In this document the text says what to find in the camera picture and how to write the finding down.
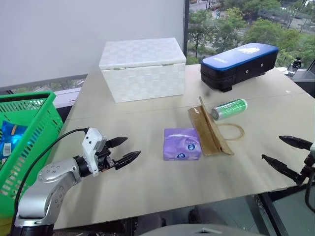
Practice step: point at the purple tissue pack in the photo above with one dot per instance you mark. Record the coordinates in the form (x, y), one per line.
(180, 145)

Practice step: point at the dark water bottle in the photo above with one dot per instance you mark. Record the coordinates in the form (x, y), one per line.
(297, 63)

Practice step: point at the white woven lidded box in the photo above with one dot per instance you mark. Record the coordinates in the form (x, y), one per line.
(145, 76)

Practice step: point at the green plastic basket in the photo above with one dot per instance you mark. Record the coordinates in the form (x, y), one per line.
(46, 118)

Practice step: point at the dark side desk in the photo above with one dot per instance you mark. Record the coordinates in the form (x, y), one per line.
(305, 81)

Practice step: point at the blue and black case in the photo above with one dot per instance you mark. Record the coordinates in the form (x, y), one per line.
(236, 66)

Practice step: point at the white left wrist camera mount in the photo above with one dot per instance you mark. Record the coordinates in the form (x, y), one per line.
(91, 145)

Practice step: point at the dark window frame post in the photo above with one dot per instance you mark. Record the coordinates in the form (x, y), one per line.
(186, 32)

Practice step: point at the blue snack bag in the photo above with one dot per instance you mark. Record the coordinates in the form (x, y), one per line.
(12, 137)

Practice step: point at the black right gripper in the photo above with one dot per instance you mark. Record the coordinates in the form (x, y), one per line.
(309, 163)

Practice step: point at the brown paper bag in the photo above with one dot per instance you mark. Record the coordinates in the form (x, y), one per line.
(209, 137)

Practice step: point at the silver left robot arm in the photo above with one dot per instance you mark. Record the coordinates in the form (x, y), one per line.
(49, 189)

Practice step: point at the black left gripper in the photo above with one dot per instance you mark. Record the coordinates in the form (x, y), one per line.
(105, 158)

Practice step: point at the green cylindrical can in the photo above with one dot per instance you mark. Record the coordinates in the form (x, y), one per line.
(230, 108)

